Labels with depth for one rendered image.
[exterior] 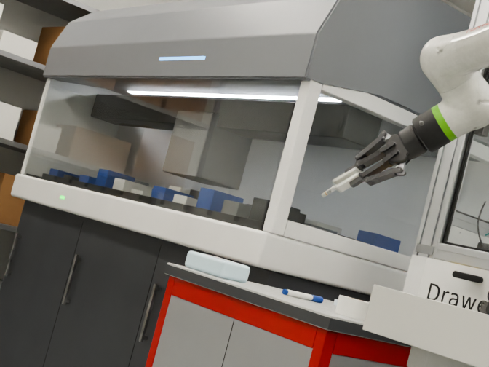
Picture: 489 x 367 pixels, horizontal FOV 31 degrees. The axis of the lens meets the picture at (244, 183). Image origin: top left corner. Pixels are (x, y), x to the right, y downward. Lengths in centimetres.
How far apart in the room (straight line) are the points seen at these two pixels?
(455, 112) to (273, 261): 77
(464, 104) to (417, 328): 71
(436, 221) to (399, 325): 93
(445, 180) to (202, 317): 78
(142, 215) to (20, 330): 102
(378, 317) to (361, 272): 124
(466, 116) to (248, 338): 70
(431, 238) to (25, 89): 378
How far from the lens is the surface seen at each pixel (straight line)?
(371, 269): 284
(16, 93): 574
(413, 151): 211
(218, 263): 215
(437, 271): 199
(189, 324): 216
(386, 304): 156
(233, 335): 201
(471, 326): 145
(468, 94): 206
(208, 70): 299
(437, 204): 245
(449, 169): 245
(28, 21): 578
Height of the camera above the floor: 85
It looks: 4 degrees up
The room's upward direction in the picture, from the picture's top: 15 degrees clockwise
